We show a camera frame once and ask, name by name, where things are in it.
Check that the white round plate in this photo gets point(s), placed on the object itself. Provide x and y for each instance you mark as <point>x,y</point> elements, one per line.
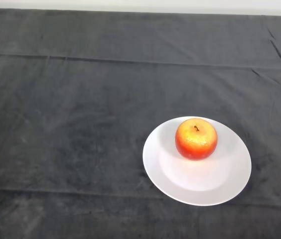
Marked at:
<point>197,179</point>

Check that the black cloth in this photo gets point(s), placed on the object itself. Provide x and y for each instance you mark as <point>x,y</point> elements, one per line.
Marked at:
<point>80,99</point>

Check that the red yellow apple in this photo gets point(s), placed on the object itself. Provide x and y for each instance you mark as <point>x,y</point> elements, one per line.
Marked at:
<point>195,142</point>

